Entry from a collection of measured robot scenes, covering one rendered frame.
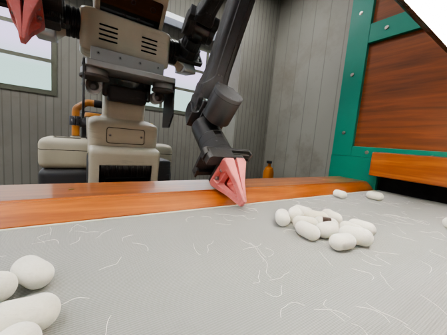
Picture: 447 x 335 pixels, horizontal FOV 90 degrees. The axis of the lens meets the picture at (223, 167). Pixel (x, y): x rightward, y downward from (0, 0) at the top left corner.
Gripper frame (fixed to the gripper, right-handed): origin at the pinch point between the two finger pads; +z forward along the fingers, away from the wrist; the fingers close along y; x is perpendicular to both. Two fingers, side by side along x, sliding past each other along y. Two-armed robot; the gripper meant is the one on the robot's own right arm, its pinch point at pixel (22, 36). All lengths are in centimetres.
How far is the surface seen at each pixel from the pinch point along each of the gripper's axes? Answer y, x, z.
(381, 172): 80, -12, 28
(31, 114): -35, 240, -118
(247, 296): 18, -24, 41
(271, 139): 264, 186, -88
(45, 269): 6.0, -18.6, 36.5
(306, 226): 32, -21, 37
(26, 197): 2.6, -4.4, 28.2
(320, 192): 59, -6, 31
